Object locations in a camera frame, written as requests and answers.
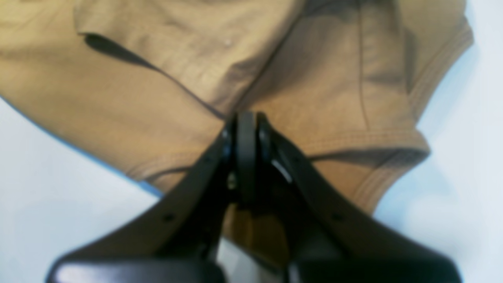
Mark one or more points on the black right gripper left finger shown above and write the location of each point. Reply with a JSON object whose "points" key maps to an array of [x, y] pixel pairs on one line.
{"points": [[175, 241]]}

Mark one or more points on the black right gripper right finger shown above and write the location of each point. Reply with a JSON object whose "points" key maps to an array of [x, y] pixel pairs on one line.
{"points": [[329, 240]]}

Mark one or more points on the brown T-shirt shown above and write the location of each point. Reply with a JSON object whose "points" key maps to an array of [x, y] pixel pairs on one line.
{"points": [[145, 85]]}

